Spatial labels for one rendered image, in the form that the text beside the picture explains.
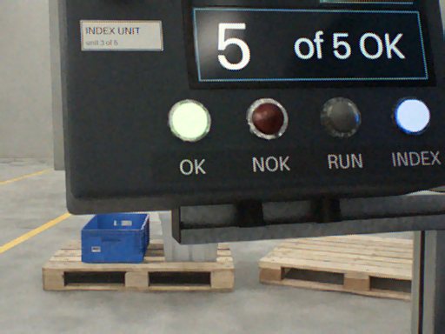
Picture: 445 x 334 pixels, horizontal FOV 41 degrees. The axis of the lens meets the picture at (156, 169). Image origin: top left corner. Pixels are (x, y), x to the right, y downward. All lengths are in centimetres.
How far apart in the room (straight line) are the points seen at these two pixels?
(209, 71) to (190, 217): 11
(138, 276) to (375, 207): 329
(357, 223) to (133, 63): 22
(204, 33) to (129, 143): 9
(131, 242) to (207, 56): 344
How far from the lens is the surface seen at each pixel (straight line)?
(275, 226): 45
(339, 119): 39
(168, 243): 379
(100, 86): 36
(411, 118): 42
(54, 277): 383
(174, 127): 36
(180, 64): 37
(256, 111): 37
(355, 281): 378
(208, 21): 39
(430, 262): 53
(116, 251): 382
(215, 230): 44
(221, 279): 372
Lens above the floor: 112
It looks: 6 degrees down
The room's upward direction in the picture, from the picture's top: 1 degrees counter-clockwise
